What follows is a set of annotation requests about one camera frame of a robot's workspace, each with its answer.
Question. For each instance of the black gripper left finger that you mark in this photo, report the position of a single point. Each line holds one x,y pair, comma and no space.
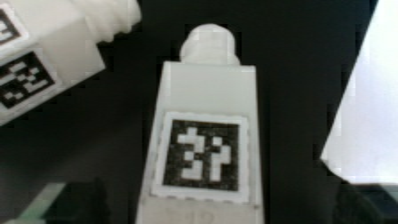
69,203

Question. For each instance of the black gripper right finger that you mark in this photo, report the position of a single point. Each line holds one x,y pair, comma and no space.
368,204

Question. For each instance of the white table leg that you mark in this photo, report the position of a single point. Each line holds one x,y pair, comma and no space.
51,30
201,185

